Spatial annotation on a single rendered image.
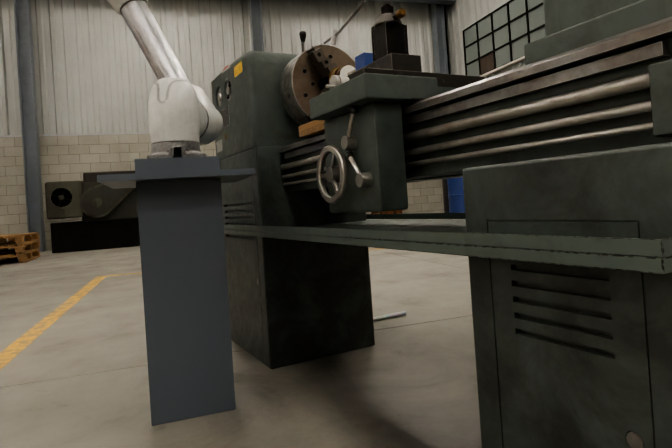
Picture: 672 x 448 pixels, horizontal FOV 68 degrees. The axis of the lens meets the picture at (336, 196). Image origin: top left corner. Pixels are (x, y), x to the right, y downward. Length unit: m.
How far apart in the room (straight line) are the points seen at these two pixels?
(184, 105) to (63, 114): 10.68
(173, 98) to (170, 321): 0.69
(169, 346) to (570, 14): 1.36
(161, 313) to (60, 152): 10.64
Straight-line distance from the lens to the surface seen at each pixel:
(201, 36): 12.60
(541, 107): 0.98
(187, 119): 1.69
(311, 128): 1.70
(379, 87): 1.20
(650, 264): 0.72
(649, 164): 0.78
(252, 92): 2.02
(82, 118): 12.23
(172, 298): 1.63
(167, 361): 1.67
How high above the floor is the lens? 0.63
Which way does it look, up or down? 1 degrees up
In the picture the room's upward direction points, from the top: 4 degrees counter-clockwise
